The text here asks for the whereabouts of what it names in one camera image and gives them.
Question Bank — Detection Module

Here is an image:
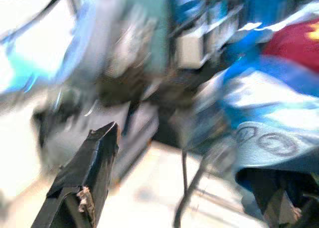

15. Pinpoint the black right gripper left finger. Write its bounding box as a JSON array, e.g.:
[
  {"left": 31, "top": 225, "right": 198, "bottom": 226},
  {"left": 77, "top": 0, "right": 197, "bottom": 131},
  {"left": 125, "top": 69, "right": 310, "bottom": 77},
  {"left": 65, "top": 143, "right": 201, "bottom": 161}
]
[{"left": 31, "top": 122, "right": 121, "bottom": 228}]

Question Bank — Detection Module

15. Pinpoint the black garment with lettered waistband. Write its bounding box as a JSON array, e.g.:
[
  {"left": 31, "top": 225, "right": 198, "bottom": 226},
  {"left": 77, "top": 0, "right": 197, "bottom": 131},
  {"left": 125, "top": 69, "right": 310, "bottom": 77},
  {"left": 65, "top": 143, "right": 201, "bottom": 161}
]
[{"left": 219, "top": 120, "right": 319, "bottom": 196}]

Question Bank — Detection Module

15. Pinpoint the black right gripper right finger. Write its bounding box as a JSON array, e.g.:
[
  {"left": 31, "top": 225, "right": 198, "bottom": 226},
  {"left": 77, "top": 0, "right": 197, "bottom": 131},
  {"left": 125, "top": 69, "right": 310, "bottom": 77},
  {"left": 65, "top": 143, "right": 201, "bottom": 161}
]
[{"left": 259, "top": 187, "right": 319, "bottom": 228}]

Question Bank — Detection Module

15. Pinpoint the red cloth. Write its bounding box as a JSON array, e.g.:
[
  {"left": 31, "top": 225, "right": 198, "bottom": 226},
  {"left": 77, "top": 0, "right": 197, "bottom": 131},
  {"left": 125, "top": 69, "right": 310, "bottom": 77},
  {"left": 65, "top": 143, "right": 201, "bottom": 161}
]
[{"left": 263, "top": 20, "right": 319, "bottom": 73}]

